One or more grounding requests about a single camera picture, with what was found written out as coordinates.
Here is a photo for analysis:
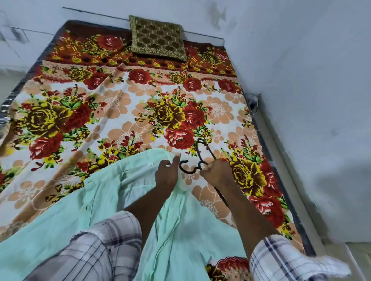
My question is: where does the person's right hand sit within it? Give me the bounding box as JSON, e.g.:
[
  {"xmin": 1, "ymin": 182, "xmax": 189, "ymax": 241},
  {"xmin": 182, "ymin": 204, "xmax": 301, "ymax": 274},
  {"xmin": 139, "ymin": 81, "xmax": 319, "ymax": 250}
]
[{"xmin": 199, "ymin": 158, "xmax": 233, "ymax": 189}]

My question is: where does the person's left hand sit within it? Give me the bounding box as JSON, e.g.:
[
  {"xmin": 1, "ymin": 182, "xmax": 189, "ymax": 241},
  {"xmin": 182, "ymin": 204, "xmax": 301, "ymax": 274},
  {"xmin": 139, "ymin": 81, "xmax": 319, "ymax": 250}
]
[{"xmin": 154, "ymin": 153, "xmax": 182, "ymax": 194}]

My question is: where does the black clothes hanger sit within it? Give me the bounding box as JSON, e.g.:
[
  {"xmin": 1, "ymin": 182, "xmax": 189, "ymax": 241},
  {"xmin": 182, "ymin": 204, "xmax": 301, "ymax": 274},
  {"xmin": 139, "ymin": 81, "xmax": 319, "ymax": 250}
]
[{"xmin": 179, "ymin": 138, "xmax": 230, "ymax": 208}]

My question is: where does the mint green shirt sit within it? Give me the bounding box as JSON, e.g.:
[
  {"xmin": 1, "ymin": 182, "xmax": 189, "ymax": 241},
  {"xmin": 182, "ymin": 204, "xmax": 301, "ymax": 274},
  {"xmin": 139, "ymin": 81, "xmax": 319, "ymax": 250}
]
[{"xmin": 0, "ymin": 148, "xmax": 253, "ymax": 281}]

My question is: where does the person's left forearm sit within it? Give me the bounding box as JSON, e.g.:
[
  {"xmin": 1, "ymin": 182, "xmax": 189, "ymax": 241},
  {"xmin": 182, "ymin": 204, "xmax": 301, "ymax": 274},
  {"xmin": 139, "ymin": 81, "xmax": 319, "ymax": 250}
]
[{"xmin": 123, "ymin": 185, "xmax": 178, "ymax": 250}]

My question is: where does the person's right forearm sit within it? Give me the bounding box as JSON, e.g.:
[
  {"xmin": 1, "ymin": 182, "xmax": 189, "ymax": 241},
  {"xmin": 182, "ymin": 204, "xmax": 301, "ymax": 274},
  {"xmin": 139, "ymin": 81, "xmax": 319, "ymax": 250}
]
[{"xmin": 213, "ymin": 183, "xmax": 282, "ymax": 262}]

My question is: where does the floral print bed blanket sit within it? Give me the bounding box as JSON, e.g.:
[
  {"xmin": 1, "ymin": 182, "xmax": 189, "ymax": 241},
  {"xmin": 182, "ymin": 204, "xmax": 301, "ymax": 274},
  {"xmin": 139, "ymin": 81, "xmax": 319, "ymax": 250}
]
[{"xmin": 0, "ymin": 22, "xmax": 305, "ymax": 281}]

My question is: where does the white plaid shirt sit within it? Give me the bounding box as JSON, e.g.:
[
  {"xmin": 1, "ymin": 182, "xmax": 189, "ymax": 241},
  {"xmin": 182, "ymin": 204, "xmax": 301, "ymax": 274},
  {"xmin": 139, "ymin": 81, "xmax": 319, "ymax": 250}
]
[{"xmin": 25, "ymin": 210, "xmax": 353, "ymax": 281}]

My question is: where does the brown gold patterned cushion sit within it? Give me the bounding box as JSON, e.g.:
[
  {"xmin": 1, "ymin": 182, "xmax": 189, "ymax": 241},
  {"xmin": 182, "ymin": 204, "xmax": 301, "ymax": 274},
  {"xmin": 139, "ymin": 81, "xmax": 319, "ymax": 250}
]
[{"xmin": 128, "ymin": 15, "xmax": 188, "ymax": 63}]

